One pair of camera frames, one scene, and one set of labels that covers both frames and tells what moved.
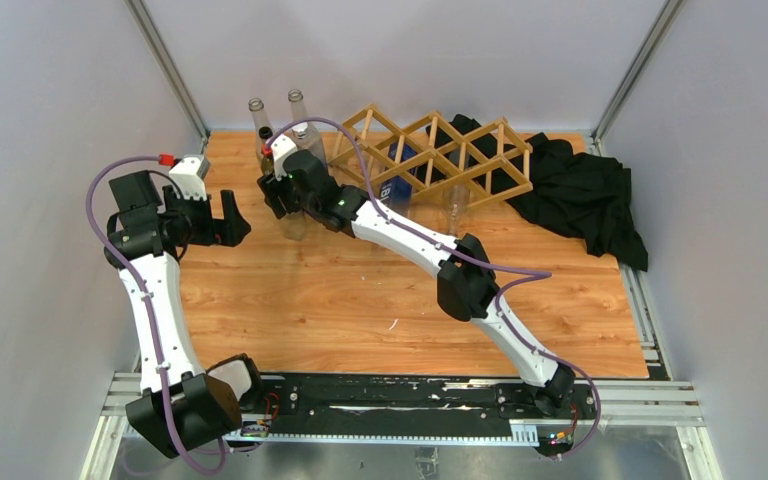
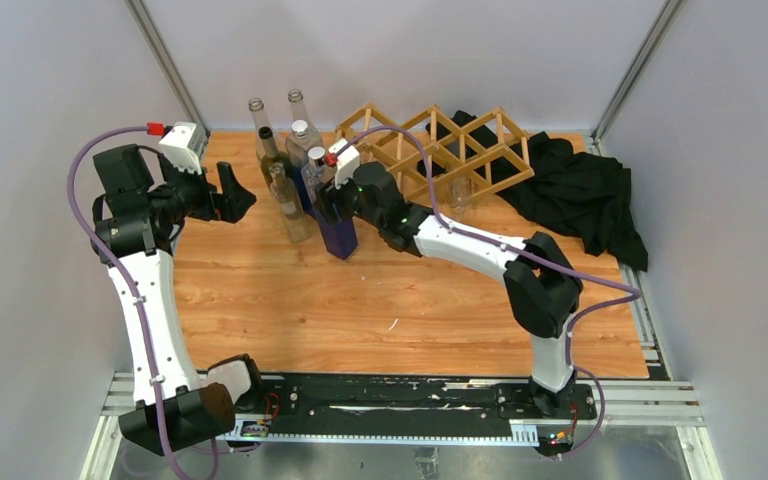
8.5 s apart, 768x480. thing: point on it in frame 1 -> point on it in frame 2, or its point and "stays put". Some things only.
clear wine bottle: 256,106 stays put
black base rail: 417,409 stays put
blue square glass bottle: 397,193 -> 339,239
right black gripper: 274,188 -> 329,195
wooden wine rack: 433,156 stays put
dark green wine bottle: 267,160 stays put
